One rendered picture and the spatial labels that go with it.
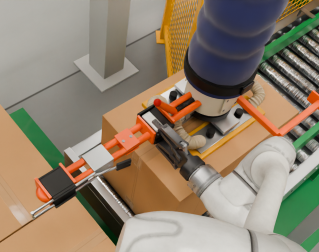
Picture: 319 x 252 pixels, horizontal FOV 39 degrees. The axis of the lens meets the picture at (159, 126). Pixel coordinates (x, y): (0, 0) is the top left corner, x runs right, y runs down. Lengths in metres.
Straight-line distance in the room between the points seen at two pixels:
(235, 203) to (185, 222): 0.56
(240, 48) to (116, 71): 1.74
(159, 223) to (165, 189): 0.75
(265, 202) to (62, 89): 1.99
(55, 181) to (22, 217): 0.59
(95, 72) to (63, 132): 0.48
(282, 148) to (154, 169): 0.42
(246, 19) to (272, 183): 0.40
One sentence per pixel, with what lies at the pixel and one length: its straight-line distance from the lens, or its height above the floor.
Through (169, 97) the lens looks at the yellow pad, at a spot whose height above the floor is 0.98.
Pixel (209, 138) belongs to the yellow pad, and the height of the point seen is 0.97.
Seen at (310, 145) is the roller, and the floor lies 0.54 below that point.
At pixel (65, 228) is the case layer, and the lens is 1.78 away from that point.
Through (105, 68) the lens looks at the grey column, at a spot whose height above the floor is 0.11.
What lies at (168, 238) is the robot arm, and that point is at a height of 1.59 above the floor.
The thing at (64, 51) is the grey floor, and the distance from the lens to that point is 3.03.
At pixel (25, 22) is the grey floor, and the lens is 3.23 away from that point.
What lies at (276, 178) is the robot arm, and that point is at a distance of 1.10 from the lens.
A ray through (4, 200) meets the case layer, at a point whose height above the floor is 0.54.
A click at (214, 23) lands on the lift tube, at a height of 1.41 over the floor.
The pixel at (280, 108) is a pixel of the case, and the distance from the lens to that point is 1.71.
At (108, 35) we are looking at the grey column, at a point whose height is 0.39.
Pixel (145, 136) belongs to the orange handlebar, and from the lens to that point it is 1.33.
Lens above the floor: 2.20
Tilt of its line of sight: 55 degrees down
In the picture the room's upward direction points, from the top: 13 degrees clockwise
